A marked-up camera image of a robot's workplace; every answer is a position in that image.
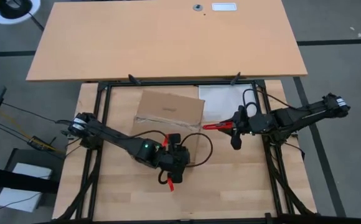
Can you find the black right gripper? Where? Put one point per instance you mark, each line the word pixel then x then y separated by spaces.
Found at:
pixel 256 124

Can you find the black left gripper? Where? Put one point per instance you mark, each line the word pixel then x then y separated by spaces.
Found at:
pixel 175 161

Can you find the white mesh zip pouch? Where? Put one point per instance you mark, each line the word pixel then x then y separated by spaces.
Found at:
pixel 224 99

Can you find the brown cardboard box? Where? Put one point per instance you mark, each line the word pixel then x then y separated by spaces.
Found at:
pixel 168 105

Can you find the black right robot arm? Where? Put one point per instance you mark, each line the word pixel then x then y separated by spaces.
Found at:
pixel 305 115

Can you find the red tape strip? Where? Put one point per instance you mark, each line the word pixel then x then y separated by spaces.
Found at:
pixel 165 141
pixel 170 185

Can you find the black clamp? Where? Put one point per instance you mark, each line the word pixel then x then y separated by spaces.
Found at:
pixel 235 78
pixel 134 79

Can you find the light wooden desk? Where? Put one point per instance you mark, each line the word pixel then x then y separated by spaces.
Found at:
pixel 168 40

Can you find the white rectangular desk plate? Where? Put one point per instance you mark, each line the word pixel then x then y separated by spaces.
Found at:
pixel 224 7

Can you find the grey desk grommet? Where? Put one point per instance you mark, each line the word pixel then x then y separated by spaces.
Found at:
pixel 198 7

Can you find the black electronics hub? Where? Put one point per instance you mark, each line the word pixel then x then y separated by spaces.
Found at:
pixel 39 143

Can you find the black side table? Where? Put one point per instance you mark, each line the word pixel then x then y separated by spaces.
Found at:
pixel 34 155

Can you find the black horizontal bar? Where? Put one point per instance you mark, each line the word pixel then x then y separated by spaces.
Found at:
pixel 18 180

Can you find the white flat box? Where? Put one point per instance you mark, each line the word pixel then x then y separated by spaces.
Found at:
pixel 15 199

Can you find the black tower column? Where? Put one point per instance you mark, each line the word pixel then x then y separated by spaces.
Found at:
pixel 12 7

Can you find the white round floor disc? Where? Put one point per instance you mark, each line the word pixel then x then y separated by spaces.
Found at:
pixel 0 19

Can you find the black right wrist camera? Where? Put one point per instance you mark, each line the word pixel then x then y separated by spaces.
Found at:
pixel 242 112

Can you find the black aluminium frame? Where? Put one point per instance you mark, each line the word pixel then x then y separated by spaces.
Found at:
pixel 183 83

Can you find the grey metal bracket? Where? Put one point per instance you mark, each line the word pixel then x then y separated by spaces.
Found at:
pixel 64 133

